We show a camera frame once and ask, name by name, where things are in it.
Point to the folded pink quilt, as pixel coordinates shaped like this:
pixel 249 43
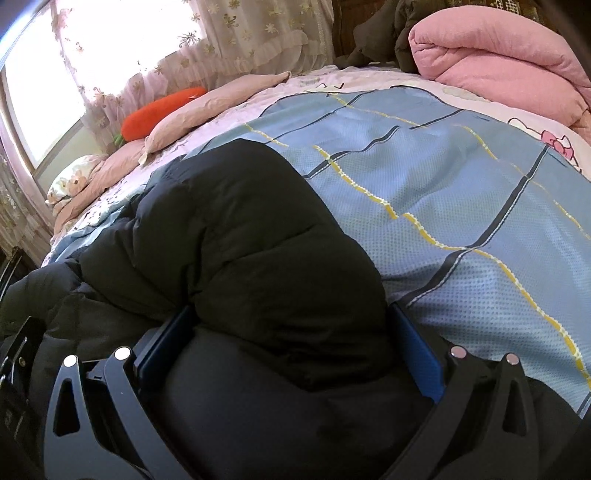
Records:
pixel 498 60

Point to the pink pillow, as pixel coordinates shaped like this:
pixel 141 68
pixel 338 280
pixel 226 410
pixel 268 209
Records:
pixel 115 168
pixel 207 110

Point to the pink floral curtain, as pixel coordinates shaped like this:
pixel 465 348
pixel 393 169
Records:
pixel 18 203

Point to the dark green clothes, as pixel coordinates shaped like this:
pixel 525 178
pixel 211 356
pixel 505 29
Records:
pixel 388 37

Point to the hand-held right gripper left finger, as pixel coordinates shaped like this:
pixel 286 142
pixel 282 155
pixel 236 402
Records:
pixel 161 348

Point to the blue plaid bed sheet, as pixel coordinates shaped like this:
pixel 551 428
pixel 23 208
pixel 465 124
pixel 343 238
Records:
pixel 438 207

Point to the dark wooden headboard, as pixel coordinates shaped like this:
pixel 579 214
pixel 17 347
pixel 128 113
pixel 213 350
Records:
pixel 352 23

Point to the orange carrot plush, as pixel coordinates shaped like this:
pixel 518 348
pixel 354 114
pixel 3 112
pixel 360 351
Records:
pixel 157 113

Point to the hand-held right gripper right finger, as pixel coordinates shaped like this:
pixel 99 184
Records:
pixel 421 357

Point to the lace floral curtain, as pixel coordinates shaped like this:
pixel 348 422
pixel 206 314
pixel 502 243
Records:
pixel 258 32

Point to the black puffer jacket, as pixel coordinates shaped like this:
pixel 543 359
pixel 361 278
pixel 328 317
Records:
pixel 254 230

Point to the window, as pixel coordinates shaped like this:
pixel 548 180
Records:
pixel 51 83

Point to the floral pillow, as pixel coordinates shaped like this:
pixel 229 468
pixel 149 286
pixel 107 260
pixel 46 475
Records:
pixel 74 180

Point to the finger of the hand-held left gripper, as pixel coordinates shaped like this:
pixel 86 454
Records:
pixel 21 341

